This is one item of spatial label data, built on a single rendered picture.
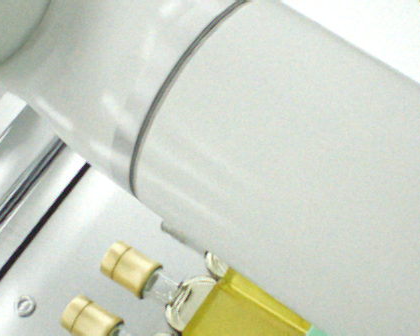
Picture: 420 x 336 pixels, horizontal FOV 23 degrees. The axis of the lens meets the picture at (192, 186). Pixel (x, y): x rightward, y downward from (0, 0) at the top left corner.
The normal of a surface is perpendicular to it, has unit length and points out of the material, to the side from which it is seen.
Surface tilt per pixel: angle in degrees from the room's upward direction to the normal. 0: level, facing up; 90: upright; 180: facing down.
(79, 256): 90
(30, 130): 90
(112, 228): 91
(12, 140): 90
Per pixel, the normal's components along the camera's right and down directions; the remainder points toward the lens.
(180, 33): -0.13, -0.36
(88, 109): -0.77, 0.18
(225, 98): -0.30, -0.13
